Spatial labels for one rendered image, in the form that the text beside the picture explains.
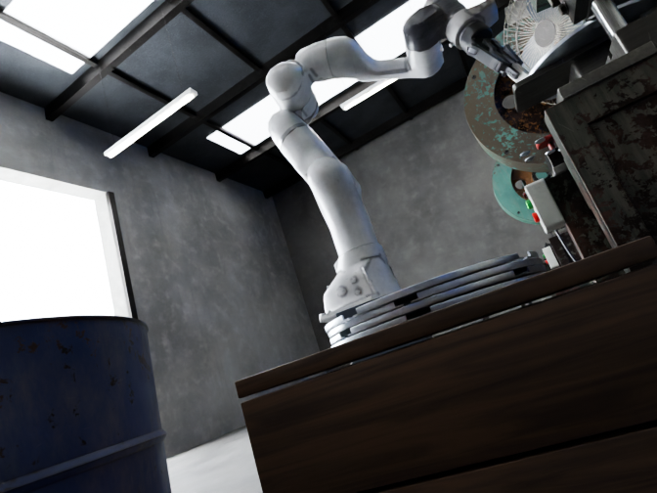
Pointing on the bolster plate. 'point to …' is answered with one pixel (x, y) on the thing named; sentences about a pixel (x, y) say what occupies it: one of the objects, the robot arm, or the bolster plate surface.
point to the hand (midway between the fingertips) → (521, 76)
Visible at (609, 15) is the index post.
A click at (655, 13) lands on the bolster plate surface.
